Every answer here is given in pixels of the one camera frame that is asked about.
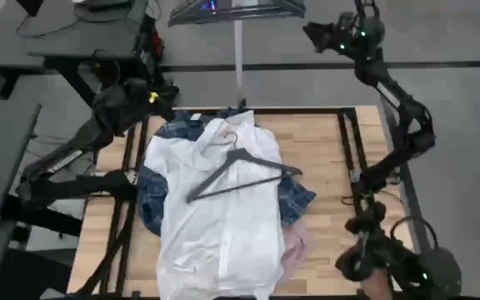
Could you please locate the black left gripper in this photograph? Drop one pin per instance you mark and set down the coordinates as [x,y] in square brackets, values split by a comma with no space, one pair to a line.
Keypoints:
[158,102]

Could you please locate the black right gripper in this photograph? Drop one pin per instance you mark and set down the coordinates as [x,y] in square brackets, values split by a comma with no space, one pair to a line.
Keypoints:
[344,35]

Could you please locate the blue plaid shirt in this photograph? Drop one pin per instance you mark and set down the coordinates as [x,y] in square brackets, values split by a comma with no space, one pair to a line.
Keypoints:
[152,196]

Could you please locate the dark grey clothes hanger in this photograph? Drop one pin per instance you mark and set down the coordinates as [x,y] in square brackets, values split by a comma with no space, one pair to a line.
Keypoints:
[240,155]

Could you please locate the white shirt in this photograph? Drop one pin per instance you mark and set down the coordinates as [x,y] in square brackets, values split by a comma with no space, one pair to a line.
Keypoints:
[215,233]

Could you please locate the pink shirt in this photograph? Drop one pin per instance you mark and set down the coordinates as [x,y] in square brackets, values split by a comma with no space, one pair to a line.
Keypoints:
[294,250]

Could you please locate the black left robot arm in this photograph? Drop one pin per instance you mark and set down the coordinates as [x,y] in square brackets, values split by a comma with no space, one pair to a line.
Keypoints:
[111,112]

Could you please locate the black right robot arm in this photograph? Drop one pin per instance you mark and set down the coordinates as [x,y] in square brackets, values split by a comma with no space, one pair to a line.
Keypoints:
[390,89]

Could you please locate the grey clothes rack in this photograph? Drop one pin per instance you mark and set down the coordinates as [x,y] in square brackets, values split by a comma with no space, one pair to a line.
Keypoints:
[238,62]

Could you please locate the red plastic item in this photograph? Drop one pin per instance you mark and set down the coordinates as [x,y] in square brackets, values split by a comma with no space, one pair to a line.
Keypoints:
[157,43]

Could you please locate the grey desk with black legs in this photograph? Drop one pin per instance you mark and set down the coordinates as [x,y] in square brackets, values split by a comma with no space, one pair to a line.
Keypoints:
[86,37]

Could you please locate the person's hand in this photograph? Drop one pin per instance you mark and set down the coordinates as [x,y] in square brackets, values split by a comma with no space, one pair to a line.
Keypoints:
[375,285]

